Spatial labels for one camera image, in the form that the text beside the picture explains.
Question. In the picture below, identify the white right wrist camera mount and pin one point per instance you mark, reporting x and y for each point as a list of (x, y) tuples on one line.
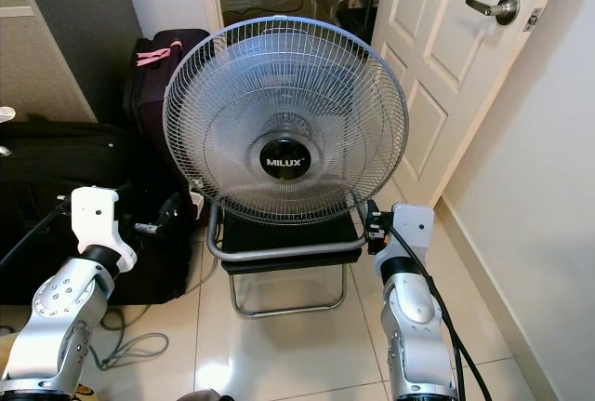
[(414, 224)]

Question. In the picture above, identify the black chair with metal frame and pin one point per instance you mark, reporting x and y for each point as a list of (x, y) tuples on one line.
[(288, 233)]

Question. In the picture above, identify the pink ribbon tag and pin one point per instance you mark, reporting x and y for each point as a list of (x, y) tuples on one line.
[(153, 53)]

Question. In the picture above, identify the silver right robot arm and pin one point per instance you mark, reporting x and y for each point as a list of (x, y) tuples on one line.
[(414, 327)]

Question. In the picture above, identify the white plastic hanger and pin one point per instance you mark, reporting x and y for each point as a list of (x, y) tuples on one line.
[(5, 114)]

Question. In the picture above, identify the dark purple upright suitcase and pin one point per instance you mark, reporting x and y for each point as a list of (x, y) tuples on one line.
[(149, 94)]

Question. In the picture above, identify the silver door latch plate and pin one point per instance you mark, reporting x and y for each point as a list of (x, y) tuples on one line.
[(533, 19)]

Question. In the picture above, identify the black soft suitcase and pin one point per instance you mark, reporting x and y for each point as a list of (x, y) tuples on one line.
[(37, 187)]

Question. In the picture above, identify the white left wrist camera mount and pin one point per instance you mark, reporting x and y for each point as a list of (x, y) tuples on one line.
[(98, 215)]

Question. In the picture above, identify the grey robot left leg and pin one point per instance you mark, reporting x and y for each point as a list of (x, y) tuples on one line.
[(206, 395)]

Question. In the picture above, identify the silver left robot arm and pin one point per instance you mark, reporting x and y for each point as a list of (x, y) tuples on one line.
[(56, 317)]

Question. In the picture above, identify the grey wardrobe with white trim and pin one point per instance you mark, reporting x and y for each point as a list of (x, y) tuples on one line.
[(46, 57)]

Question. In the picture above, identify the grey MILUX table fan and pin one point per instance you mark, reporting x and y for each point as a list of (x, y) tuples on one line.
[(284, 163)]

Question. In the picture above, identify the white panel door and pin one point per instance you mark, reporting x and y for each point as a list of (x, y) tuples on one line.
[(437, 75)]

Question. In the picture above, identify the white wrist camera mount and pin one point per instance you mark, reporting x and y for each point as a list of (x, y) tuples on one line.
[(414, 224), (98, 215)]

